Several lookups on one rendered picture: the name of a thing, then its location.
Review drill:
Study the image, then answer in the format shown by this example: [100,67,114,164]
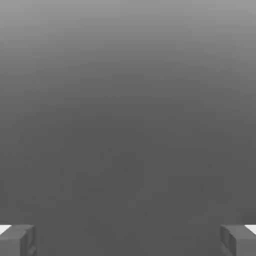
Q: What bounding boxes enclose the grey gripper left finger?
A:
[0,223,38,256]

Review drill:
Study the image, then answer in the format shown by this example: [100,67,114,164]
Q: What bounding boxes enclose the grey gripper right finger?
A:
[219,223,256,256]

